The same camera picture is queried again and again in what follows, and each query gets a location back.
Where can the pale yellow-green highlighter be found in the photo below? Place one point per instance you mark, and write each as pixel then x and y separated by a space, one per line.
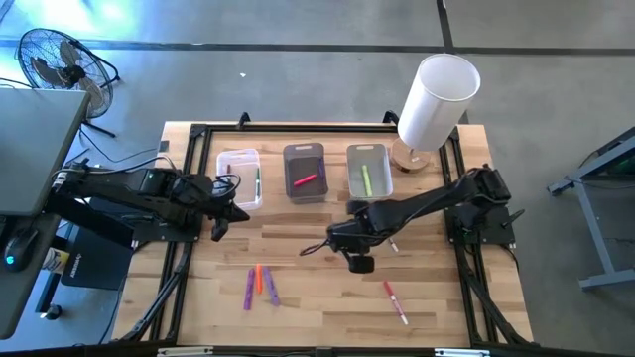
pixel 366 180

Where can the black tool case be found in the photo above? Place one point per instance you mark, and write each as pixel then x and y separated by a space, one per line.
pixel 94 263

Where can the grey metal side table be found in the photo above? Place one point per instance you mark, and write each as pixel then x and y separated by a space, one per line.
pixel 590 218

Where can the orange highlighter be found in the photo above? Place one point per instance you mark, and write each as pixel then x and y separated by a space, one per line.
pixel 259 278

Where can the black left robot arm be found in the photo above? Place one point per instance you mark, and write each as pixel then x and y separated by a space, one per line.
pixel 124 186

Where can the dark grey desk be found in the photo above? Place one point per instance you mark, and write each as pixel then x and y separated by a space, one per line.
pixel 20 307

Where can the black caster wheel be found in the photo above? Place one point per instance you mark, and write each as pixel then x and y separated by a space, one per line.
pixel 52 311

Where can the yellow white box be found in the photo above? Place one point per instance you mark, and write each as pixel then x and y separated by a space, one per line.
pixel 57 258

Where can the small black patch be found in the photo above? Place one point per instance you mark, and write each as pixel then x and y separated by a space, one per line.
pixel 164 147

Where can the thin green capped marker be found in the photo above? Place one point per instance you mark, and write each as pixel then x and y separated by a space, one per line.
pixel 257 183

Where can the light purple highlighter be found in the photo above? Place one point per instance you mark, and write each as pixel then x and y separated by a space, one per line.
pixel 271 286

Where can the black floor fan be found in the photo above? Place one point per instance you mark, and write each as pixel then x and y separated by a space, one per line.
pixel 64 74

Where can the black metal table frame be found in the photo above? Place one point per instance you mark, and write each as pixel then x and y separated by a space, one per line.
pixel 297 128

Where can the light grey desk panel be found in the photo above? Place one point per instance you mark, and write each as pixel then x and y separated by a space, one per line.
pixel 35 149

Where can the light grey plastic bin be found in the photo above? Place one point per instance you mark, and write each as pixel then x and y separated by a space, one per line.
pixel 382 173

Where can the white cylindrical lamp shade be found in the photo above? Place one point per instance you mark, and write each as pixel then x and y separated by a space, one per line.
pixel 436 99

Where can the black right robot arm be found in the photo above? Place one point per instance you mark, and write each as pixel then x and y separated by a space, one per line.
pixel 431 198

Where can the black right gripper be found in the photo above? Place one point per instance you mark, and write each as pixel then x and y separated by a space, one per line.
pixel 358 238

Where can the clear plastic bin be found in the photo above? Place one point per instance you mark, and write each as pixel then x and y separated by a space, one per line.
pixel 243 173

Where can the silver frame bracket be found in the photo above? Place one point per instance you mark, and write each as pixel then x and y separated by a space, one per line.
pixel 461 353
pixel 183 352

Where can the black computer mouse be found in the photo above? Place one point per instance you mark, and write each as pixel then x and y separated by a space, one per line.
pixel 20 248

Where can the black diagonal bar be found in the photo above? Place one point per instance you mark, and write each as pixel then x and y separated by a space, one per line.
pixel 99 223

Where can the dark grey plastic bin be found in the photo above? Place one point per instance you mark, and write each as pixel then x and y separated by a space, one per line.
pixel 305 158

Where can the thin maroon capped marker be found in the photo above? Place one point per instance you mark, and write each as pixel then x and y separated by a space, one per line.
pixel 393 245

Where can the dark purple highlighter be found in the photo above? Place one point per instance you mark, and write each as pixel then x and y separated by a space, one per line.
pixel 248 290

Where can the pink highlighter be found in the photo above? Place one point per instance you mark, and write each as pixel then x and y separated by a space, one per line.
pixel 305 180

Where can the thin red capped marker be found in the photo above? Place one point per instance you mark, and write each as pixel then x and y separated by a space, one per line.
pixel 395 302

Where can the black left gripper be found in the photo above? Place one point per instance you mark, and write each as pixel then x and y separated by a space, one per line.
pixel 221 210

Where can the round wooden lamp base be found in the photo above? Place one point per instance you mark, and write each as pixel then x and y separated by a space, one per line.
pixel 414 161

